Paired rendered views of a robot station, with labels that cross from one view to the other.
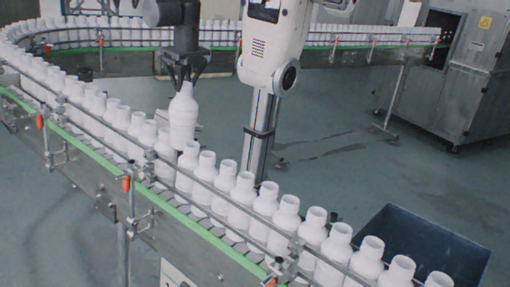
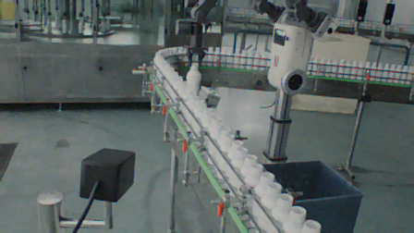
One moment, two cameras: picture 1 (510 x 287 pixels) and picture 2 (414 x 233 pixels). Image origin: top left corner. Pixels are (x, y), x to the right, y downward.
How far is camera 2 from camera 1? 1.05 m
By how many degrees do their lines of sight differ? 34
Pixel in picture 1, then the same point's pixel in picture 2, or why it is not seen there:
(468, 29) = not seen: outside the picture
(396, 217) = (322, 171)
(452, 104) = not seen: outside the picture
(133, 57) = (238, 75)
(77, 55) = (203, 70)
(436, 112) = not seen: outside the picture
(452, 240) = (345, 187)
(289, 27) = (290, 48)
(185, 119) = (191, 79)
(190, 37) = (195, 41)
